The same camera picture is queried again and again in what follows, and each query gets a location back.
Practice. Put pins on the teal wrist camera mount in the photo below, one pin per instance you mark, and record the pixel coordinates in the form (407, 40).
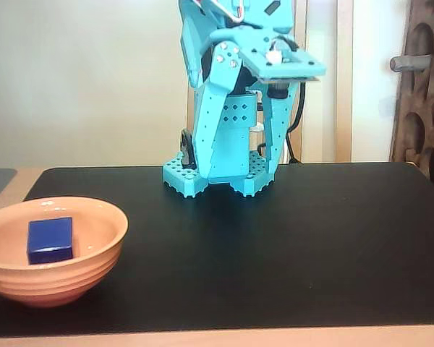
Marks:
(296, 65)

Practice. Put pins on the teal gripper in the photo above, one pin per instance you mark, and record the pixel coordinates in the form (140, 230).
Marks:
(217, 94)

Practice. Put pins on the black table mat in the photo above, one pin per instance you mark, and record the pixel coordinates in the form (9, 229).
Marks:
(275, 271)

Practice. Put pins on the brown wooden wine rack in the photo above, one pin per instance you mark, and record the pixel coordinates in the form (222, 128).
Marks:
(419, 108)

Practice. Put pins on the teal perforated robot base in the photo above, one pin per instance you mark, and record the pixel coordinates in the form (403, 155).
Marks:
(181, 180)

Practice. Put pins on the blue cube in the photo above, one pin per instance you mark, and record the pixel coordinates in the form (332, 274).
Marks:
(50, 235)

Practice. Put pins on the grey bottle neck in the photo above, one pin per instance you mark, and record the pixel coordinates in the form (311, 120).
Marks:
(408, 62)

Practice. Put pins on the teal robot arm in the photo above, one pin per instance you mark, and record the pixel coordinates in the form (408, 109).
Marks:
(191, 47)

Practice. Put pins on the orange ribbed bowl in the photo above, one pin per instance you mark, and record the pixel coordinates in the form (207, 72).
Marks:
(58, 285)

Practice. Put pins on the black round clamp knob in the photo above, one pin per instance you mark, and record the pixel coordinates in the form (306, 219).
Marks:
(186, 148)

